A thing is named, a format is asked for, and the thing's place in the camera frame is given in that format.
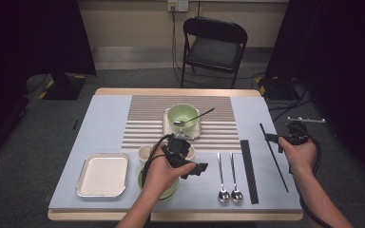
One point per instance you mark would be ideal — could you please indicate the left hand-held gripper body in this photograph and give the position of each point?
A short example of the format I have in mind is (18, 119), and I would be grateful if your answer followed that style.
(179, 150)

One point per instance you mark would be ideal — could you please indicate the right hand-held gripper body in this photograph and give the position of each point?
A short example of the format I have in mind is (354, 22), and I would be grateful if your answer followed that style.
(297, 134)

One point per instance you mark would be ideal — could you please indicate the white tray with metal rim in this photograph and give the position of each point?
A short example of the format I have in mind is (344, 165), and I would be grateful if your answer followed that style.
(195, 133)
(103, 175)

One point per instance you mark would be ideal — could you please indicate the single black chopstick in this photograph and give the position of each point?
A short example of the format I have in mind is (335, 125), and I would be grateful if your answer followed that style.
(277, 164)

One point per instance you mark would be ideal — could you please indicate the steel spoon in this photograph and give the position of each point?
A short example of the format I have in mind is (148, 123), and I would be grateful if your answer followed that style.
(237, 195)
(224, 195)
(178, 122)

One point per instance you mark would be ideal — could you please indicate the green bowl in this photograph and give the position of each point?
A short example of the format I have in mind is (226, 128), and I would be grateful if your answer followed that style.
(172, 188)
(183, 112)

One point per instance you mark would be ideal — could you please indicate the black chopstick holder strip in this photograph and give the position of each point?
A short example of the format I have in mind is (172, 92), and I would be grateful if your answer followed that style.
(249, 172)

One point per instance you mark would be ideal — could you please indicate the person's right hand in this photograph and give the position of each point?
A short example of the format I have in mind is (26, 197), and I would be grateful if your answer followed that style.
(299, 158)

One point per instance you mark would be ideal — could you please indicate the person's left hand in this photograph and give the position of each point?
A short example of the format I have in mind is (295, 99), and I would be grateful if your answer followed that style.
(161, 174)

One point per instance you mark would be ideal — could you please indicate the black stand base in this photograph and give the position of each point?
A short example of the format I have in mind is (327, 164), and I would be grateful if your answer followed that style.
(61, 88)
(277, 91)

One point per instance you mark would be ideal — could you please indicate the striped placemat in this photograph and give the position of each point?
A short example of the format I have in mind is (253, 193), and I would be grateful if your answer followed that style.
(145, 107)

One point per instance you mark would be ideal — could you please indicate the light blue board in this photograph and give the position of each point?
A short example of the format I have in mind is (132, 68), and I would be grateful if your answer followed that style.
(104, 114)

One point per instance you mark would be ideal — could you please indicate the black curtain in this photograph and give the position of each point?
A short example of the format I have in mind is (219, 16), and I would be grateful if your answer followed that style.
(28, 38)
(345, 63)

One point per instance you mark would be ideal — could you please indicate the black folding chair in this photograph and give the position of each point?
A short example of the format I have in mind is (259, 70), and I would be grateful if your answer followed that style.
(215, 50)

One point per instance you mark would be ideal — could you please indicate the white wall socket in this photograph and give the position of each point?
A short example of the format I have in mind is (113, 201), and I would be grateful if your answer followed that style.
(178, 5)

